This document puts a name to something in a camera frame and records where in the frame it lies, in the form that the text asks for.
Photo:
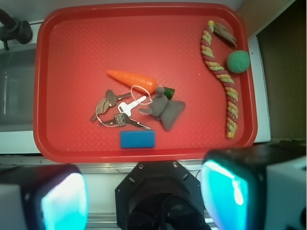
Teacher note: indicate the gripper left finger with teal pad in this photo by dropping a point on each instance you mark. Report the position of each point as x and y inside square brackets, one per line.
[45, 197]

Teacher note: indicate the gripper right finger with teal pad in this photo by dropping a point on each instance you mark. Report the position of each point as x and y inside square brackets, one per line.
[262, 187]

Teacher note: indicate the orange plastic carrot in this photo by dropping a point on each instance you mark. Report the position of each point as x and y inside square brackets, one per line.
[141, 83]

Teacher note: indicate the blue rectangular block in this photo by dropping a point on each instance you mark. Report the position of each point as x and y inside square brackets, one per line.
[137, 139]

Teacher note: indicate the bunch of metal keys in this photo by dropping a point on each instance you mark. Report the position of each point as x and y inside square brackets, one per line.
[122, 116]

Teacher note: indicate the grey plush mouse toy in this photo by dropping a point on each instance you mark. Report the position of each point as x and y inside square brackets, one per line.
[161, 108]

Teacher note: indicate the green textured ball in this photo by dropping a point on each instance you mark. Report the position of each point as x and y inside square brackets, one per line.
[238, 61]

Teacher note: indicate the red plastic tray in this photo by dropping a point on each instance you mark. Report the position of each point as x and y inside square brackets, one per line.
[77, 46]

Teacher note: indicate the grey sink basin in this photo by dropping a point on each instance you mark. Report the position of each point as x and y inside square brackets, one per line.
[17, 73]

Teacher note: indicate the brown wooden wedge piece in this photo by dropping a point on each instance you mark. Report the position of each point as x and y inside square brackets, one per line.
[224, 34]

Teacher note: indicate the grey sink faucet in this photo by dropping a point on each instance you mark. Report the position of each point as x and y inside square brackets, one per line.
[14, 29]

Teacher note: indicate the twisted red yellow rope toy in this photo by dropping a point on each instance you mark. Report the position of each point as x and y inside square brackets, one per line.
[224, 77]

